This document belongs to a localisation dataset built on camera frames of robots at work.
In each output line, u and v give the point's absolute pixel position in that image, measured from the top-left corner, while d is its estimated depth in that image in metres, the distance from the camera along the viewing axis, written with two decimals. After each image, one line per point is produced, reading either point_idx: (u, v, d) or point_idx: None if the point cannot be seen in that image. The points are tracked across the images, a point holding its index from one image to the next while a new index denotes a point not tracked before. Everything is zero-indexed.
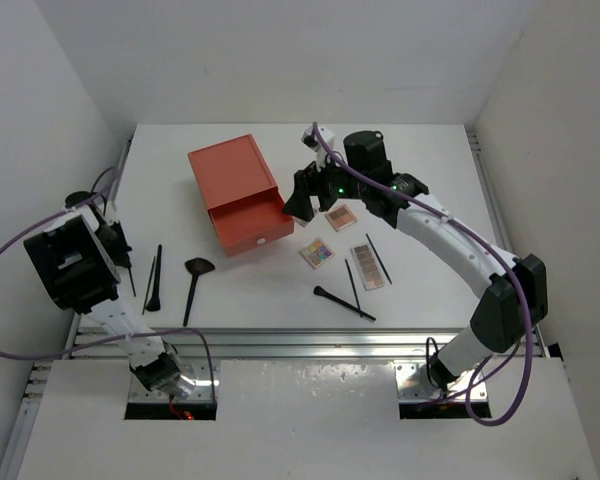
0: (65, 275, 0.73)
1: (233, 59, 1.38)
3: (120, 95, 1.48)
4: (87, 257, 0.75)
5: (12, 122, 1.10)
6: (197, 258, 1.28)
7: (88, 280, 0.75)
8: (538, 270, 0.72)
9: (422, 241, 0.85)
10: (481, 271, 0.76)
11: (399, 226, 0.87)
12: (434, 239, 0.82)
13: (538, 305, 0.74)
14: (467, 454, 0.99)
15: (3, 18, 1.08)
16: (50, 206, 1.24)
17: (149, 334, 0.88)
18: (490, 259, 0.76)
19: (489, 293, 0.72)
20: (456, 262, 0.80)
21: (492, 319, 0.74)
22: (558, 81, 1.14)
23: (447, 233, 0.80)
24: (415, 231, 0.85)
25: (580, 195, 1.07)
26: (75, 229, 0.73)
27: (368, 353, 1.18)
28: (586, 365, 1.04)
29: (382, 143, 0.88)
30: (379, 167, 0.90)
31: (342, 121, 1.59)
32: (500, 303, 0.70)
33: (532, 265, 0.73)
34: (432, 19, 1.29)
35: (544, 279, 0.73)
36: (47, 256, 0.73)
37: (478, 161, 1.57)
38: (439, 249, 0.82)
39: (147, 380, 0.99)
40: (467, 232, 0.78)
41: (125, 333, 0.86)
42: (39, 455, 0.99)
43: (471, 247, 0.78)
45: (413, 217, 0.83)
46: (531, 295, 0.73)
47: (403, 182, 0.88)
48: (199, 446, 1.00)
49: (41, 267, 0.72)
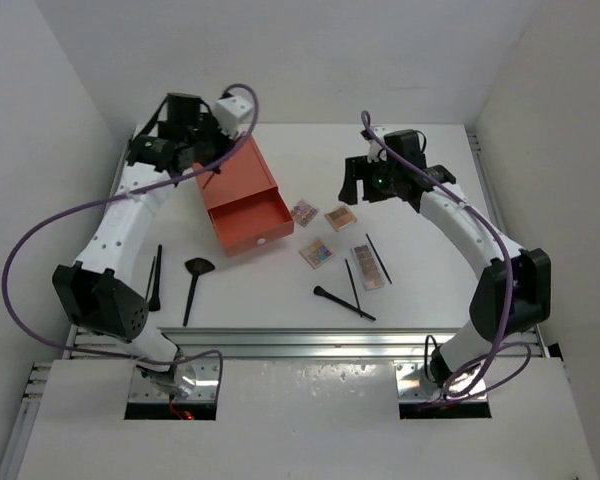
0: (87, 315, 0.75)
1: (233, 59, 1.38)
3: (120, 94, 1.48)
4: (108, 319, 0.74)
5: (12, 121, 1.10)
6: (197, 257, 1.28)
7: (105, 328, 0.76)
8: (542, 263, 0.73)
9: (441, 226, 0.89)
10: (484, 253, 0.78)
11: (423, 211, 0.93)
12: (449, 222, 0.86)
13: (538, 302, 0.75)
14: (467, 453, 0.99)
15: (2, 17, 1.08)
16: (50, 206, 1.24)
17: (156, 361, 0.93)
18: (495, 246, 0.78)
19: (486, 272, 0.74)
20: (465, 247, 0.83)
21: (486, 302, 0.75)
22: (559, 81, 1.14)
23: (461, 217, 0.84)
24: (436, 216, 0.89)
25: (580, 196, 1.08)
26: (101, 299, 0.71)
27: (382, 353, 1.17)
28: (586, 365, 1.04)
29: (417, 138, 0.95)
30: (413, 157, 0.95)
31: (342, 122, 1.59)
32: (494, 283, 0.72)
33: (537, 257, 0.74)
34: (432, 19, 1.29)
35: (547, 274, 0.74)
36: (71, 300, 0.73)
37: (478, 161, 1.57)
38: (454, 235, 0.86)
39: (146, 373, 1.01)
40: (478, 216, 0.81)
41: (134, 352, 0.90)
42: (39, 456, 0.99)
43: (481, 235, 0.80)
45: (435, 201, 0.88)
46: (532, 289, 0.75)
47: (433, 171, 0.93)
48: (199, 446, 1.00)
49: (65, 303, 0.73)
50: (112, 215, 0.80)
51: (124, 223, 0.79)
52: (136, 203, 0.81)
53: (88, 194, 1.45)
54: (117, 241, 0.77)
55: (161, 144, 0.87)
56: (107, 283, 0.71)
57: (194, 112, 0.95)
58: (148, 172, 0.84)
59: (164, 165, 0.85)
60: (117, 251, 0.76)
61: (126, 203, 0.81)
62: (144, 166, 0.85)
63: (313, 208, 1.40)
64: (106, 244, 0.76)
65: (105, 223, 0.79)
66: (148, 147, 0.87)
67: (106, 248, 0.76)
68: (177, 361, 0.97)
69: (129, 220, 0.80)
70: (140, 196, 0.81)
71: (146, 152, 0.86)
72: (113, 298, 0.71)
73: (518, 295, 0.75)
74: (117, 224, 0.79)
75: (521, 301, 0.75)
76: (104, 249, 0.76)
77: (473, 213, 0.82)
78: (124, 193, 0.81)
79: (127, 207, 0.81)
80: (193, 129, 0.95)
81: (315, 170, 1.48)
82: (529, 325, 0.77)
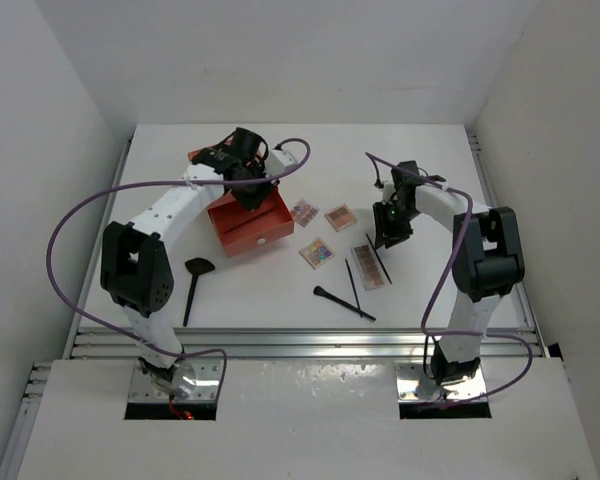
0: (119, 277, 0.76)
1: (233, 59, 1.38)
3: (120, 95, 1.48)
4: (137, 282, 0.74)
5: (13, 122, 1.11)
6: (197, 258, 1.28)
7: (130, 296, 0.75)
8: (506, 216, 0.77)
9: (434, 212, 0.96)
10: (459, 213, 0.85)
11: (419, 204, 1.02)
12: (436, 205, 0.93)
13: (510, 255, 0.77)
14: (467, 453, 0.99)
15: (3, 18, 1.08)
16: (51, 206, 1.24)
17: (160, 348, 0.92)
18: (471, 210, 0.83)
19: (456, 224, 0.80)
20: (449, 219, 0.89)
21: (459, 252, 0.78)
22: (558, 81, 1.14)
23: (442, 196, 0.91)
24: (428, 204, 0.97)
25: (579, 196, 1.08)
26: (141, 255, 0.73)
27: (387, 354, 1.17)
28: (586, 365, 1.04)
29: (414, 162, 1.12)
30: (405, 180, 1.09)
31: (342, 122, 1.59)
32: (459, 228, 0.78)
33: (503, 212, 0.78)
34: (432, 19, 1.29)
35: (513, 227, 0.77)
36: (111, 254, 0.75)
37: (478, 161, 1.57)
38: (440, 214, 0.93)
39: (146, 368, 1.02)
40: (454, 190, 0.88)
41: (142, 337, 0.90)
42: (39, 456, 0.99)
43: (457, 204, 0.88)
45: (423, 190, 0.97)
46: (503, 244, 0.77)
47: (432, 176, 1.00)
48: (198, 446, 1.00)
49: (105, 259, 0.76)
50: (169, 195, 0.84)
51: (179, 203, 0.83)
52: (193, 191, 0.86)
53: (89, 193, 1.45)
54: (168, 215, 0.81)
55: (224, 156, 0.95)
56: (150, 245, 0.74)
57: (254, 149, 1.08)
58: (209, 173, 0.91)
59: (222, 170, 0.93)
60: (166, 223, 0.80)
61: (183, 189, 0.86)
62: (207, 167, 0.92)
63: (313, 208, 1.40)
64: (159, 213, 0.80)
65: (162, 199, 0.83)
66: (213, 155, 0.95)
67: (158, 219, 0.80)
68: (183, 353, 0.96)
69: (182, 203, 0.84)
70: (197, 186, 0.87)
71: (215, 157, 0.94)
72: (154, 255, 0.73)
73: (490, 251, 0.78)
74: (172, 203, 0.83)
75: (492, 256, 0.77)
76: (155, 218, 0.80)
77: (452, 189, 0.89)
78: (184, 180, 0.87)
79: (183, 191, 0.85)
80: (249, 162, 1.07)
81: (315, 170, 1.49)
82: (506, 282, 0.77)
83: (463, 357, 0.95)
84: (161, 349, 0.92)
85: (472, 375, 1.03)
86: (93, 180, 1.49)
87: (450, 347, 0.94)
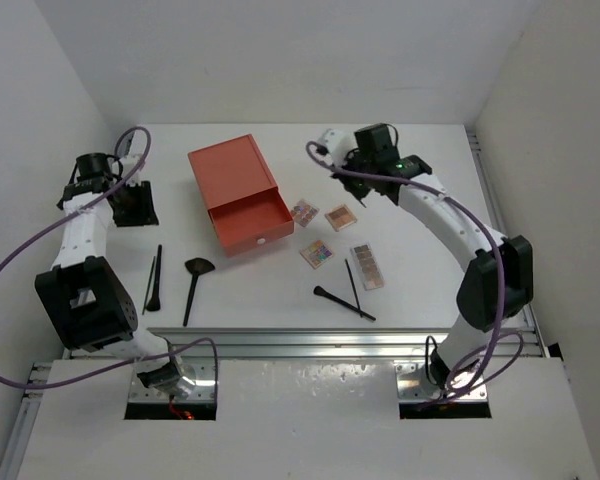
0: (80, 322, 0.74)
1: (233, 59, 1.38)
3: (120, 94, 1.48)
4: (102, 309, 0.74)
5: (13, 122, 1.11)
6: (197, 257, 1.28)
7: (101, 329, 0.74)
8: (524, 251, 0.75)
9: (420, 217, 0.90)
10: (468, 246, 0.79)
11: (402, 203, 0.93)
12: (429, 214, 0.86)
13: (522, 287, 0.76)
14: (467, 453, 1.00)
15: (3, 18, 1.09)
16: (49, 206, 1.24)
17: (159, 357, 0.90)
18: (480, 236, 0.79)
19: (472, 264, 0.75)
20: (448, 236, 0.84)
21: (475, 291, 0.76)
22: (558, 81, 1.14)
23: (441, 209, 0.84)
24: (416, 208, 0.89)
25: (579, 197, 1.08)
26: (90, 276, 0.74)
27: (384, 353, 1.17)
28: (586, 366, 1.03)
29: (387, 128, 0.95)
30: (385, 151, 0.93)
31: (342, 122, 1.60)
32: (481, 272, 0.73)
33: (519, 245, 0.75)
34: (431, 19, 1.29)
35: (528, 261, 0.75)
36: (61, 299, 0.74)
37: (478, 161, 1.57)
38: (433, 224, 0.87)
39: (147, 378, 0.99)
40: (459, 207, 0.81)
41: (135, 356, 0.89)
42: (39, 456, 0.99)
43: (463, 224, 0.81)
45: (412, 194, 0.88)
46: (514, 275, 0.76)
47: (409, 162, 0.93)
48: (197, 446, 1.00)
49: (56, 313, 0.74)
50: (70, 231, 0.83)
51: (87, 228, 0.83)
52: (88, 215, 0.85)
53: None
54: (86, 240, 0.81)
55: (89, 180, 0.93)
56: (93, 264, 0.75)
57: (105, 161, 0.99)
58: (90, 196, 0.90)
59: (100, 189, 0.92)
60: (88, 246, 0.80)
61: (79, 219, 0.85)
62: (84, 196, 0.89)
63: (313, 208, 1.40)
64: (76, 244, 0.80)
65: (68, 235, 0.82)
66: (77, 186, 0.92)
67: (77, 249, 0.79)
68: (175, 353, 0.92)
69: (90, 227, 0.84)
70: (91, 209, 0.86)
71: (79, 186, 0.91)
72: (100, 271, 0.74)
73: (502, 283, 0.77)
74: (78, 233, 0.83)
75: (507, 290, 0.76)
76: (75, 249, 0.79)
77: (454, 205, 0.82)
78: (76, 211, 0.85)
79: (81, 220, 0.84)
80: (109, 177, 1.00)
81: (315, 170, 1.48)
82: (514, 309, 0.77)
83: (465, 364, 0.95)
84: (159, 357, 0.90)
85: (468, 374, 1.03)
86: None
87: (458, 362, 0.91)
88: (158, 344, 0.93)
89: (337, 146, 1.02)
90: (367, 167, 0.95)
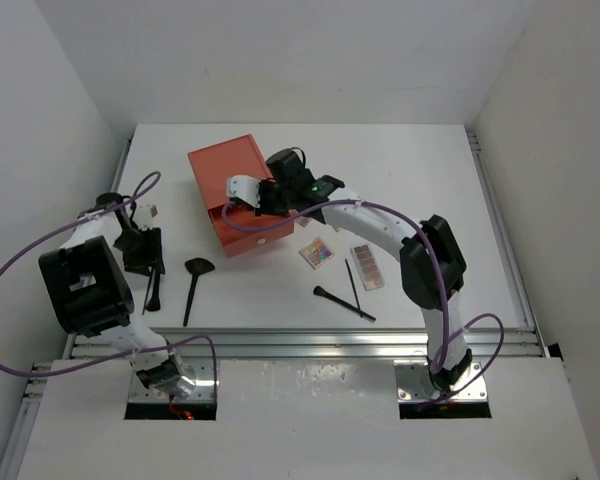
0: (77, 301, 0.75)
1: (233, 59, 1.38)
3: (120, 95, 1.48)
4: (102, 287, 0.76)
5: (13, 122, 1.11)
6: (197, 257, 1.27)
7: (100, 308, 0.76)
8: (442, 227, 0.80)
9: (345, 228, 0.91)
10: (395, 239, 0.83)
11: (331, 222, 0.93)
12: (354, 223, 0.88)
13: (453, 258, 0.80)
14: (467, 453, 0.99)
15: (3, 18, 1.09)
16: (49, 207, 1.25)
17: (156, 349, 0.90)
18: (401, 227, 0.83)
19: (402, 255, 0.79)
20: (378, 239, 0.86)
21: (416, 282, 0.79)
22: (558, 81, 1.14)
23: (362, 214, 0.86)
24: (340, 221, 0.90)
25: (577, 189, 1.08)
26: (92, 256, 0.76)
27: (383, 353, 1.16)
28: (586, 366, 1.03)
29: (296, 154, 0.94)
30: (299, 176, 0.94)
31: (341, 122, 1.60)
32: (413, 261, 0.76)
33: (437, 224, 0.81)
34: (430, 19, 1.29)
35: (449, 234, 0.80)
36: (61, 277, 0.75)
37: (478, 161, 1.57)
38: (363, 233, 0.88)
39: (147, 378, 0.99)
40: (376, 207, 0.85)
41: (132, 348, 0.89)
42: (39, 456, 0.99)
43: (384, 221, 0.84)
45: (333, 209, 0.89)
46: (442, 251, 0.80)
47: (322, 183, 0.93)
48: (197, 446, 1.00)
49: (55, 291, 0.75)
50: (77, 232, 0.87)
51: (93, 227, 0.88)
52: (98, 220, 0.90)
53: (88, 192, 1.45)
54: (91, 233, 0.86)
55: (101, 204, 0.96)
56: (93, 245, 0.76)
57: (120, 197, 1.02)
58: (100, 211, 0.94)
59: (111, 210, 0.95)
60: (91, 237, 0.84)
61: (88, 224, 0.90)
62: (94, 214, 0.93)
63: None
64: (81, 235, 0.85)
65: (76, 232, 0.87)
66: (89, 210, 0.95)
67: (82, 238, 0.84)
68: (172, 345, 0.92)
69: (97, 226, 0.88)
70: (102, 214, 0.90)
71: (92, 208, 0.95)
72: (100, 249, 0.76)
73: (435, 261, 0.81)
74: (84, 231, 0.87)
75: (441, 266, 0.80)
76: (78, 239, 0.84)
77: (370, 206, 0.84)
78: (86, 217, 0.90)
79: (90, 224, 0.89)
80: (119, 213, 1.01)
81: (315, 170, 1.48)
82: (455, 280, 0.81)
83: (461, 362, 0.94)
84: (157, 349, 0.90)
85: (463, 374, 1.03)
86: (93, 180, 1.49)
87: (434, 357, 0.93)
88: (154, 336, 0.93)
89: (246, 192, 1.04)
90: (285, 192, 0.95)
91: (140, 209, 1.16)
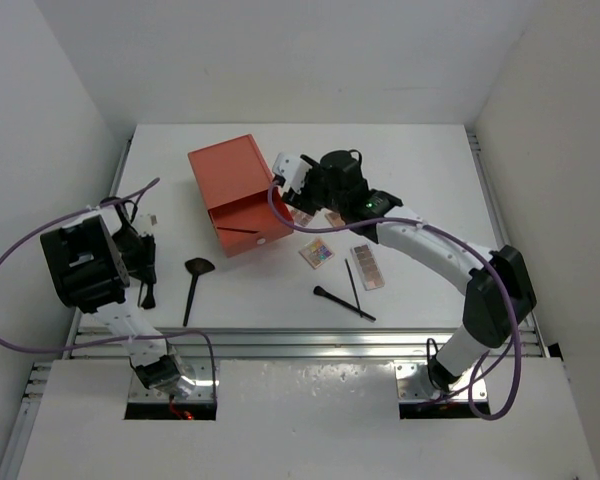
0: (73, 274, 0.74)
1: (233, 59, 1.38)
3: (119, 95, 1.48)
4: (98, 261, 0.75)
5: (12, 121, 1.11)
6: (197, 258, 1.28)
7: (98, 282, 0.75)
8: (515, 260, 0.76)
9: (399, 248, 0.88)
10: (460, 267, 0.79)
11: (383, 240, 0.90)
12: (413, 245, 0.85)
13: (524, 294, 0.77)
14: (466, 453, 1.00)
15: (2, 18, 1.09)
16: (49, 206, 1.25)
17: (153, 337, 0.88)
18: (467, 256, 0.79)
19: (471, 288, 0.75)
20: (436, 264, 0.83)
21: (482, 316, 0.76)
22: (558, 81, 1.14)
23: (424, 239, 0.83)
24: (396, 242, 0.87)
25: (577, 180, 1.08)
26: (90, 232, 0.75)
27: (382, 354, 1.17)
28: (586, 366, 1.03)
29: (358, 164, 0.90)
30: (357, 186, 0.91)
31: (342, 122, 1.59)
32: (483, 296, 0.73)
33: (509, 256, 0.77)
34: (430, 19, 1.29)
35: (522, 269, 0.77)
36: (60, 253, 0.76)
37: (478, 161, 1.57)
38: (423, 256, 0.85)
39: (147, 378, 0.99)
40: (442, 233, 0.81)
41: (129, 334, 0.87)
42: (38, 456, 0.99)
43: (448, 247, 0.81)
45: (389, 229, 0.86)
46: (513, 285, 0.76)
47: (378, 200, 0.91)
48: (197, 447, 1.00)
49: (53, 268, 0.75)
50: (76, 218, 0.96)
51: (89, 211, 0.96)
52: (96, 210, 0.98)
53: (88, 192, 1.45)
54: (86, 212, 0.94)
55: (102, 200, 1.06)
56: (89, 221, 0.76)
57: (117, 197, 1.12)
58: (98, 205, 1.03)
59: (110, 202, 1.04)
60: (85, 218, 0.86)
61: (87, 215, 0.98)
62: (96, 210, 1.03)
63: None
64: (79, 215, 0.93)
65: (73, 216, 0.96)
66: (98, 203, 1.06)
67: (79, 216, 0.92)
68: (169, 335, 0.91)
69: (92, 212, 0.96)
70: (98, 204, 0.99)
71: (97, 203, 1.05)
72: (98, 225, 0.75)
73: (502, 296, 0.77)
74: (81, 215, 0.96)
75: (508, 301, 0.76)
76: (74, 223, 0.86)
77: (436, 231, 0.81)
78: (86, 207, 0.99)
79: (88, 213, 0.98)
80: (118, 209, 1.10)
81: None
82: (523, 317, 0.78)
83: (465, 367, 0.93)
84: (153, 337, 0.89)
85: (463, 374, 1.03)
86: (93, 180, 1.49)
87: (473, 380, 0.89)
88: (150, 327, 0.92)
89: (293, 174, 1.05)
90: (337, 198, 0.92)
91: (141, 218, 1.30)
